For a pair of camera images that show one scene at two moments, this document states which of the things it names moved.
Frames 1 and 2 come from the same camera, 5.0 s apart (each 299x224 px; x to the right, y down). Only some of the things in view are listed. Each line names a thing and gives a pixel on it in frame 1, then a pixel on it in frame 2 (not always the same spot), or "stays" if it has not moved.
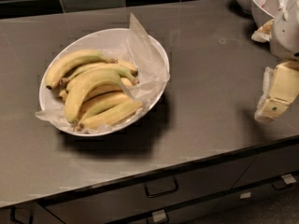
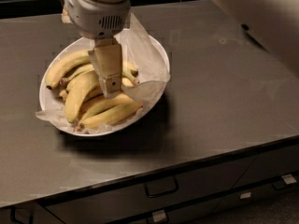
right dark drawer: [270, 164] stays
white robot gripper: [286, 36] → [93, 21]
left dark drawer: [32, 213] stays
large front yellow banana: [80, 87] stays
